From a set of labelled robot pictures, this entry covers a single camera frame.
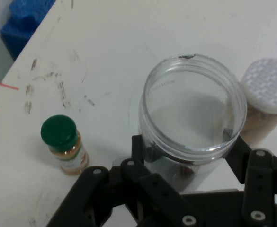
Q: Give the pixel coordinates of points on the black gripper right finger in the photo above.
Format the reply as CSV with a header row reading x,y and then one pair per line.
x,y
259,179

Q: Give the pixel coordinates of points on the clear plastic jar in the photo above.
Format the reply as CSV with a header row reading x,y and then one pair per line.
x,y
192,113

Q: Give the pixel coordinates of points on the green-capped spice bottle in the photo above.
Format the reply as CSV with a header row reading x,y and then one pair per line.
x,y
59,132

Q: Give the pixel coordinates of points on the white-lidded jar of brown sticks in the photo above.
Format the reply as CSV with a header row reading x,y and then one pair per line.
x,y
268,82

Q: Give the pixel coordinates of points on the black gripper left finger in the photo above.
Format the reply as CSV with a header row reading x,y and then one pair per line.
x,y
138,172

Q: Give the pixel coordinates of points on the dark blue foam block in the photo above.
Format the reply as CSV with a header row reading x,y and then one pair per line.
x,y
22,26

